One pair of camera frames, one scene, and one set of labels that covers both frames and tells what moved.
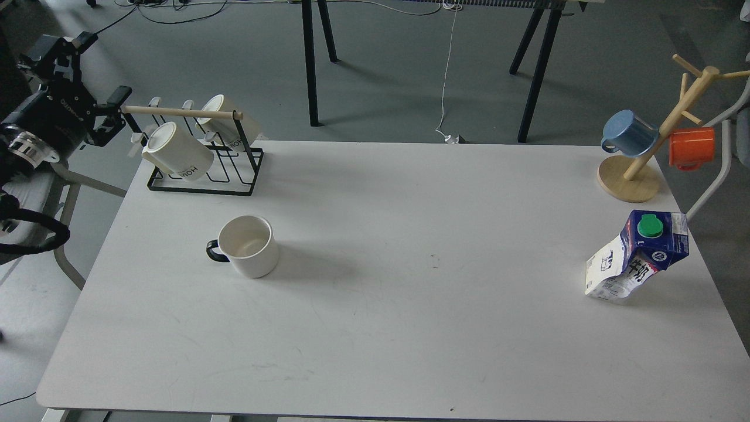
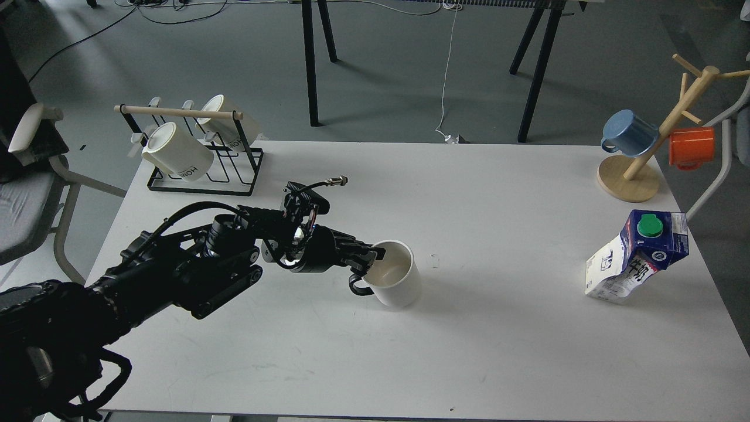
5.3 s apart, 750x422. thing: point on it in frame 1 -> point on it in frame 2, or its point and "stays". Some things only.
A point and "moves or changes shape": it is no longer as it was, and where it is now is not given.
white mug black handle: (251, 245) moves or changes shape
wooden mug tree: (634, 180) stays
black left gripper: (60, 118) -> (316, 249)
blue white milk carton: (650, 241) stays
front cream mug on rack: (170, 149) stays
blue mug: (624, 132) stays
